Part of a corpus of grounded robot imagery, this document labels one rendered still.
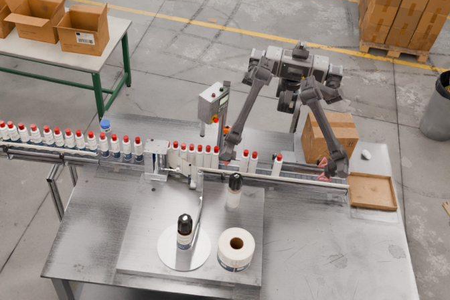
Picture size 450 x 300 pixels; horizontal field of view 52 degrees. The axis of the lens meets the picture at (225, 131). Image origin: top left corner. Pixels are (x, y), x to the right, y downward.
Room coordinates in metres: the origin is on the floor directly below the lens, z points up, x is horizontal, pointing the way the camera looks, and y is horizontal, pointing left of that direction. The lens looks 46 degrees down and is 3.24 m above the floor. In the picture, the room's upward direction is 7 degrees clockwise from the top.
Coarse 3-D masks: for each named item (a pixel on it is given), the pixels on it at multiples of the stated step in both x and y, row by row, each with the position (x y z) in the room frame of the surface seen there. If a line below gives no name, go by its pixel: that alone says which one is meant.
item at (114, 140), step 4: (112, 136) 1.93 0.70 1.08; (116, 136) 1.93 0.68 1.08; (112, 140) 1.92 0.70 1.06; (116, 140) 1.92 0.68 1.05; (112, 144) 1.91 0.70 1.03; (116, 144) 1.91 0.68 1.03; (112, 148) 1.91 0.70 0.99; (116, 148) 1.91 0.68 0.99; (112, 152) 1.91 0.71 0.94; (116, 152) 1.91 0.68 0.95; (120, 152) 1.93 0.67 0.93; (112, 156) 1.92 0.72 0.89; (116, 156) 1.91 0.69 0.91; (120, 156) 1.93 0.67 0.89
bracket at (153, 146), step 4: (148, 140) 1.87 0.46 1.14; (152, 140) 1.88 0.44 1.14; (156, 140) 1.88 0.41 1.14; (160, 140) 1.89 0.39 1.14; (148, 144) 1.84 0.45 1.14; (152, 144) 1.85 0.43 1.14; (156, 144) 1.85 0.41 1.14; (160, 144) 1.85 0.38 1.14; (164, 144) 1.86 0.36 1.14; (168, 144) 1.87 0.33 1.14; (148, 148) 1.81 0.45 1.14; (152, 148) 1.81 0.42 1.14; (156, 148) 1.82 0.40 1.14; (160, 148) 1.82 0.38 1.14; (164, 148) 1.83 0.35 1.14; (144, 152) 1.78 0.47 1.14; (148, 152) 1.78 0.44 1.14; (152, 152) 1.78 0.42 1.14; (156, 152) 1.79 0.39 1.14; (160, 152) 1.79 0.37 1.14; (164, 152) 1.79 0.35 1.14
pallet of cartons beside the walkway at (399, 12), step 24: (360, 0) 5.70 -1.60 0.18; (384, 0) 4.79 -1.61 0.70; (408, 0) 4.77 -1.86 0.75; (432, 0) 4.74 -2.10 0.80; (360, 24) 5.27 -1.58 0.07; (384, 24) 4.78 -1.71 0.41; (408, 24) 4.75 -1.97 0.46; (432, 24) 4.72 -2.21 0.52; (360, 48) 4.75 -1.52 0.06; (384, 48) 4.72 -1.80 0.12; (408, 48) 4.74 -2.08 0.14
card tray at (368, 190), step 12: (348, 180) 2.00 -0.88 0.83; (360, 180) 2.02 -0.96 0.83; (372, 180) 2.03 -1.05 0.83; (384, 180) 2.04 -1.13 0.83; (360, 192) 1.91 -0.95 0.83; (372, 192) 1.92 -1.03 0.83; (384, 192) 1.94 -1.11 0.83; (360, 204) 1.80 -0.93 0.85; (372, 204) 1.80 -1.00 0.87; (384, 204) 1.84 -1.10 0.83; (396, 204) 1.82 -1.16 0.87
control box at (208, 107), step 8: (208, 88) 2.04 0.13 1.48; (216, 88) 2.05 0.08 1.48; (200, 96) 1.97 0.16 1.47; (208, 96) 1.97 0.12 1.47; (216, 96) 1.98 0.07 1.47; (200, 104) 1.96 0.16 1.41; (208, 104) 1.93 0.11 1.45; (216, 104) 1.96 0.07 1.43; (200, 112) 1.96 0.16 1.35; (208, 112) 1.93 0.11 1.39; (216, 112) 1.96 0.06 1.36; (224, 112) 2.03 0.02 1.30; (208, 120) 1.92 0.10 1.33
